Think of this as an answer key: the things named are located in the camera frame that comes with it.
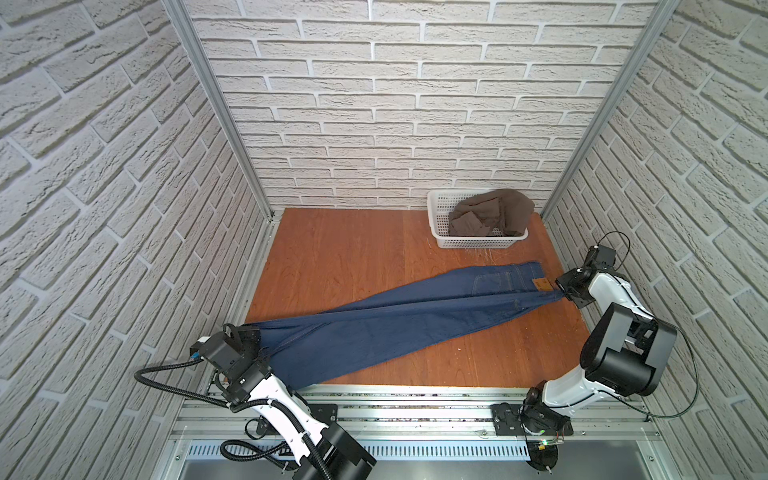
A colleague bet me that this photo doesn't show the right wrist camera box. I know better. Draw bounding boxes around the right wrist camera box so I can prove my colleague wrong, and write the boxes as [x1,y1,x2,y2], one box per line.
[584,244,616,271]

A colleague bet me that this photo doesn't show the aluminium corner post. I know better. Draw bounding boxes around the aluminium corner post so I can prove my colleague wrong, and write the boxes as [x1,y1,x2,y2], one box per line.
[164,0,275,221]
[541,0,680,220]

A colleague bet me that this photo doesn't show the aluminium mounting rail frame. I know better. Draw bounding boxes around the aluminium mounting rail frame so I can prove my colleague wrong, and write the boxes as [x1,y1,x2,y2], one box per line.
[149,383,679,480]

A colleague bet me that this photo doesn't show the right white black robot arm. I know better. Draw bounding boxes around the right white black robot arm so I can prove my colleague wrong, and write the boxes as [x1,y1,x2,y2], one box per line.
[491,245,678,437]

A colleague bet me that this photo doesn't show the blue denim jeans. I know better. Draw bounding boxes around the blue denim jeans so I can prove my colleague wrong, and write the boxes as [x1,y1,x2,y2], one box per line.
[258,262,564,389]

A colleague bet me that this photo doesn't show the right thin black cable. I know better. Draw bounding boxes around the right thin black cable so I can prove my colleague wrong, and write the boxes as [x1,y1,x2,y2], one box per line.
[533,230,700,460]

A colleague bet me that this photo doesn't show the left aluminium corner post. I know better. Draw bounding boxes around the left aluminium corner post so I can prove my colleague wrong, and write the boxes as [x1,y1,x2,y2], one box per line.
[164,0,275,221]

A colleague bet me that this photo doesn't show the right aluminium corner post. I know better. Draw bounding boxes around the right aluminium corner post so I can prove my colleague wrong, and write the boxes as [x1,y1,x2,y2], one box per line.
[541,0,680,220]

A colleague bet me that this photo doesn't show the brown trousers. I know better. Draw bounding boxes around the brown trousers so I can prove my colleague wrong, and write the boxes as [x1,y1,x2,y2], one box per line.
[448,189,535,237]

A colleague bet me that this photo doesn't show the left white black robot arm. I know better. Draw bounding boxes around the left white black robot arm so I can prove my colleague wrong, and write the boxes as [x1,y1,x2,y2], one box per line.
[196,326,376,479]

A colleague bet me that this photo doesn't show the white plastic laundry basket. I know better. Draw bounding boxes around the white plastic laundry basket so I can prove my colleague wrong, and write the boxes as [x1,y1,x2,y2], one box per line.
[427,189,535,249]

